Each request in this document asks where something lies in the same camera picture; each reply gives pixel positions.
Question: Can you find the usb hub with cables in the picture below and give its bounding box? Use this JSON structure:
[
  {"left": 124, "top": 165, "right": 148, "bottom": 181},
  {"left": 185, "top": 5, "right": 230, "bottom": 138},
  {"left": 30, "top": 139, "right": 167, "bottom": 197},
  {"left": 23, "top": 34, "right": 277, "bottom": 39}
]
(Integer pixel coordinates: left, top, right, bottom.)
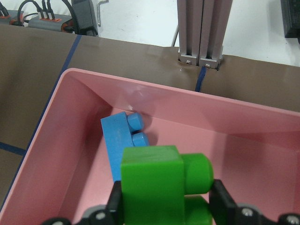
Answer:
[{"left": 0, "top": 0, "right": 98, "bottom": 37}]

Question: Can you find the black power adapter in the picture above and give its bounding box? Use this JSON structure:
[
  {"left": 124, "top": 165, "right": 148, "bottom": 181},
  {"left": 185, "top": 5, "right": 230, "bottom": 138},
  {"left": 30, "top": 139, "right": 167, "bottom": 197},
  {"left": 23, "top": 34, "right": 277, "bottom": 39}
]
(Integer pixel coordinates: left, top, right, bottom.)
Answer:
[{"left": 280, "top": 0, "right": 300, "bottom": 43}]

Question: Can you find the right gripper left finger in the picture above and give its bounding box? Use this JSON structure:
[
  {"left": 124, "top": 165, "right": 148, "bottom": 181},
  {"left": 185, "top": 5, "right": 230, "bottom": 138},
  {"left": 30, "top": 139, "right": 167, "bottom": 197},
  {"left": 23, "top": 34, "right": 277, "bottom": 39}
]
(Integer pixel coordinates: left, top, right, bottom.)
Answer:
[{"left": 44, "top": 180, "right": 122, "bottom": 225}]

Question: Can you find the aluminium profile post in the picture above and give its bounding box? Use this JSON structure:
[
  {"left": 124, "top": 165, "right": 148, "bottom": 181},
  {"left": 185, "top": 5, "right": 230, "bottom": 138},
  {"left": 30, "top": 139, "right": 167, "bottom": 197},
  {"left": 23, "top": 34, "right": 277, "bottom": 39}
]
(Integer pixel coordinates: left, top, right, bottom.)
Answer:
[{"left": 177, "top": 0, "right": 233, "bottom": 69}]

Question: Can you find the blue toy block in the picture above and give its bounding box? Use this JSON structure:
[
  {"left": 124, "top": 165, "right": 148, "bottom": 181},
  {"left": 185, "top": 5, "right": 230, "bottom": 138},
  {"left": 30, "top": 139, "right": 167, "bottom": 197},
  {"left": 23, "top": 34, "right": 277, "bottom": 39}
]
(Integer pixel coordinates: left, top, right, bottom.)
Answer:
[{"left": 101, "top": 112, "right": 150, "bottom": 182}]

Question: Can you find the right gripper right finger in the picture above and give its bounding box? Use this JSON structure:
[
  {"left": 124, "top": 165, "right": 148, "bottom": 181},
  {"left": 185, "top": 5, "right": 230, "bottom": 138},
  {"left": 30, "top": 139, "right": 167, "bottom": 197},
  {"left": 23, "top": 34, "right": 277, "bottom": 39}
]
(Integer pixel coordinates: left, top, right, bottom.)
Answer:
[{"left": 209, "top": 179, "right": 300, "bottom": 225}]

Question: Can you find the green toy block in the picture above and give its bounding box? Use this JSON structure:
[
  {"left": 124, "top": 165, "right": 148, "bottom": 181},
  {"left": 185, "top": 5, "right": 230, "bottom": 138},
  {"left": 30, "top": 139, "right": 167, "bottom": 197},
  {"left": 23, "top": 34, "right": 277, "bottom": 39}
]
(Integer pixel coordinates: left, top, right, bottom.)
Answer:
[{"left": 120, "top": 145, "right": 214, "bottom": 225}]

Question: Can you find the pink plastic box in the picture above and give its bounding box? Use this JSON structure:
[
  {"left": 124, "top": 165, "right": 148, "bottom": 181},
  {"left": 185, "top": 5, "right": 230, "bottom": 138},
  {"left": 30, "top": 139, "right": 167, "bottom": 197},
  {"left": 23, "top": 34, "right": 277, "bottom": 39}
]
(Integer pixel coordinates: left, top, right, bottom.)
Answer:
[{"left": 0, "top": 68, "right": 300, "bottom": 225}]

